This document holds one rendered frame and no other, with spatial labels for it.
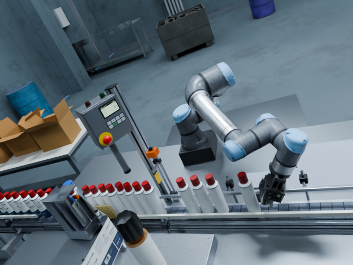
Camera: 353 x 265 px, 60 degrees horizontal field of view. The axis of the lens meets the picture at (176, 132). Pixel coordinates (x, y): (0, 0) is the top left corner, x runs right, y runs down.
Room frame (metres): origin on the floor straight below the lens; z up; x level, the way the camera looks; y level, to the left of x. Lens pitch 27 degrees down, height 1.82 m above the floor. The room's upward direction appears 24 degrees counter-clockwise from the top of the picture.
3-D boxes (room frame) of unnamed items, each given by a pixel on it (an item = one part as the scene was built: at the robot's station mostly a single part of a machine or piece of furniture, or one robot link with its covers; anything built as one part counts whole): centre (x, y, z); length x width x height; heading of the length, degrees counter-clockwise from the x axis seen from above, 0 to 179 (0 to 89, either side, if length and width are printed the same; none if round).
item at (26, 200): (1.58, 0.95, 0.98); 0.05 x 0.05 x 0.20
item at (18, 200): (1.62, 1.02, 0.98); 0.05 x 0.05 x 0.20
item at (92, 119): (1.26, 0.26, 1.38); 0.17 x 0.10 x 0.19; 114
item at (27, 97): (6.64, 2.59, 0.47); 0.65 x 0.62 x 0.94; 158
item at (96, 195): (1.29, 0.49, 0.98); 0.05 x 0.05 x 0.20
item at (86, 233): (1.27, 0.62, 1.01); 0.14 x 0.13 x 0.26; 59
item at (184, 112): (1.57, -0.08, 1.08); 0.13 x 0.12 x 0.14; 98
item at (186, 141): (1.57, -0.07, 0.97); 0.15 x 0.15 x 0.10
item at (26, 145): (3.14, 1.44, 0.97); 0.53 x 0.45 x 0.37; 159
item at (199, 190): (1.02, 0.01, 0.98); 0.05 x 0.05 x 0.20
